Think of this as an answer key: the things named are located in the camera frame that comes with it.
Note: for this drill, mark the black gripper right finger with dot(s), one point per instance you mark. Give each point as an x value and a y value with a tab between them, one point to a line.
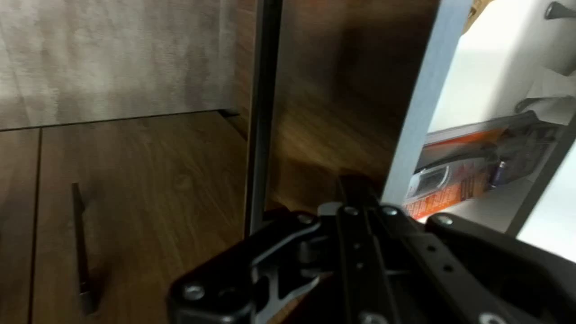
468	276

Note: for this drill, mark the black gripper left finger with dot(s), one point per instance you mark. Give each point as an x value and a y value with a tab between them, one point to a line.
281	263

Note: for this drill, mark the white drawer with wood front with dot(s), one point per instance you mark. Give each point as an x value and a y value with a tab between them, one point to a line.
335	91

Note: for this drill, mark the dark wood cabinet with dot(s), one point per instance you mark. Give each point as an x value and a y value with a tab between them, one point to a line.
155	191

